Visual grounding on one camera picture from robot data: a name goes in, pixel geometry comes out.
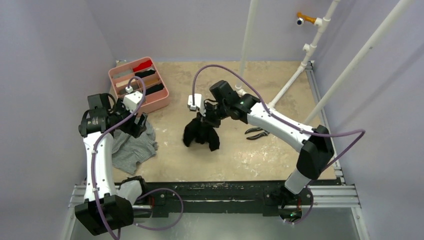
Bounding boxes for black underwear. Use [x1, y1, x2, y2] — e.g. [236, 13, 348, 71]
[182, 113, 220, 152]

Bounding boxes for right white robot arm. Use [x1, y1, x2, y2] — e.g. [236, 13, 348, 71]
[188, 80, 334, 204]

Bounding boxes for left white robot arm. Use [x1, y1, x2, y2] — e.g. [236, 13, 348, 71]
[74, 91, 149, 236]

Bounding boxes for grey striped underwear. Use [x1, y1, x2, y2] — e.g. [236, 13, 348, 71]
[112, 121, 159, 175]

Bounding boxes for pink divided organizer tray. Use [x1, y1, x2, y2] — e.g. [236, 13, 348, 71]
[108, 56, 170, 113]

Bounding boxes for dark grey rolled garment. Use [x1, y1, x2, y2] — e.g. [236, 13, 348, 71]
[118, 87, 127, 95]

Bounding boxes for beige rolled garment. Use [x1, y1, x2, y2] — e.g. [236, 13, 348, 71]
[115, 79, 130, 88]

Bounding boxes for black rolled garment lower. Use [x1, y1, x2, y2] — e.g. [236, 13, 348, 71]
[146, 83, 165, 95]

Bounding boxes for black rolled garment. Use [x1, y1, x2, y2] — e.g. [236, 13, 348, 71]
[146, 83, 165, 95]
[134, 69, 156, 79]

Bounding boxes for black rolled garment upper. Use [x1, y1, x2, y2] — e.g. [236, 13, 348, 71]
[134, 69, 156, 79]

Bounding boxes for red rolled garment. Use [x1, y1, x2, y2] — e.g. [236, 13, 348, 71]
[132, 60, 153, 73]

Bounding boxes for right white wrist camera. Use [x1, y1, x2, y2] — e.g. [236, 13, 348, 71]
[187, 93, 204, 112]

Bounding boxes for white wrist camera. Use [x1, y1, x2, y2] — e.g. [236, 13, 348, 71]
[122, 86, 144, 113]
[187, 93, 204, 112]

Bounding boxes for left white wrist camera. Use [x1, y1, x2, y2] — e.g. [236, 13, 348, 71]
[122, 86, 144, 113]

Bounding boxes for black handled pliers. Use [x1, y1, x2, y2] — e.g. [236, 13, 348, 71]
[244, 127, 271, 141]

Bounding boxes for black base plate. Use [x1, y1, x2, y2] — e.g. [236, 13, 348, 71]
[116, 180, 314, 219]

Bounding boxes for orange mounted camera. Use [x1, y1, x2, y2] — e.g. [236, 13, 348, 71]
[296, 11, 317, 26]

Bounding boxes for white pvc pipe frame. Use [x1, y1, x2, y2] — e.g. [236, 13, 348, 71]
[239, 0, 413, 125]

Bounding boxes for aluminium rail frame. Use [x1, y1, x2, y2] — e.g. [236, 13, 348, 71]
[61, 60, 370, 240]

